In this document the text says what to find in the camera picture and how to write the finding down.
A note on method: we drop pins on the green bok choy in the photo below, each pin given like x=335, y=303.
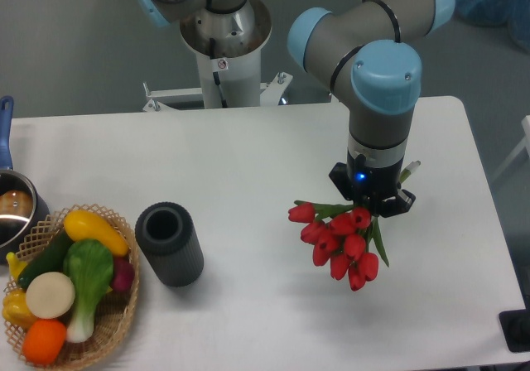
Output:
x=89, y=265

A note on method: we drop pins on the red tulip bouquet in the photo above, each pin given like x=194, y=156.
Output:
x=346, y=237

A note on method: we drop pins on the black device at edge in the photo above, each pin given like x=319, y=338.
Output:
x=515, y=327

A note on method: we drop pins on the yellow banana tip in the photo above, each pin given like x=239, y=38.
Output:
x=15, y=265

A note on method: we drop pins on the yellow bell pepper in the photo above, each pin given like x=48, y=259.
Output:
x=16, y=311

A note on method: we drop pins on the orange fruit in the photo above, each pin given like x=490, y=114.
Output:
x=44, y=341

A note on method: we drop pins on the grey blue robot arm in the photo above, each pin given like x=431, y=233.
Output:
x=363, y=57

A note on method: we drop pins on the purple red radish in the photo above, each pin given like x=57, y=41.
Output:
x=123, y=275

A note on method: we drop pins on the woven wicker basket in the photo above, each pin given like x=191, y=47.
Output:
x=113, y=316

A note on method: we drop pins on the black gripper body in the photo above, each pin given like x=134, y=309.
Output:
x=373, y=185

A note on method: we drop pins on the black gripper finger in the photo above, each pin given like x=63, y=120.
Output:
x=401, y=203
x=339, y=177

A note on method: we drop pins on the yellow squash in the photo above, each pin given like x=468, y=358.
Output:
x=82, y=224

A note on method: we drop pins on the dark green cucumber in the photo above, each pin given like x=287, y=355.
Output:
x=50, y=259

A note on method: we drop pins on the dark grey ribbed vase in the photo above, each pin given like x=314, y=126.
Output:
x=165, y=233

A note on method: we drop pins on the blue handled saucepan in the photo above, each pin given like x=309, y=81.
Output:
x=21, y=205

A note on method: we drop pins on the white furniture frame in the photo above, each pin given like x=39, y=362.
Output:
x=508, y=164

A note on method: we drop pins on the cream round radish slice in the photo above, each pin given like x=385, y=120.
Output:
x=50, y=295

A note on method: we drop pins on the blue plastic bag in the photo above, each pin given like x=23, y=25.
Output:
x=513, y=14

